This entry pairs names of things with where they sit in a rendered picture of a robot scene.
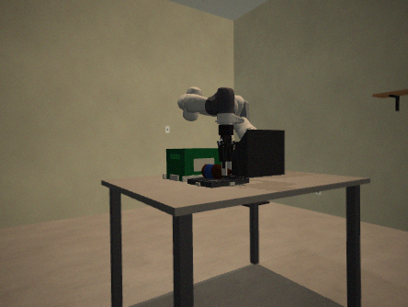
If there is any brown bottle with blue label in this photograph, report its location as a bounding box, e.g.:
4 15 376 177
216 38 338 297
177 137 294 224
201 165 232 179

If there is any dark green divided crate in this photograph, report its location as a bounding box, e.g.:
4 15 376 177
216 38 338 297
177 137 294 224
166 148 221 181

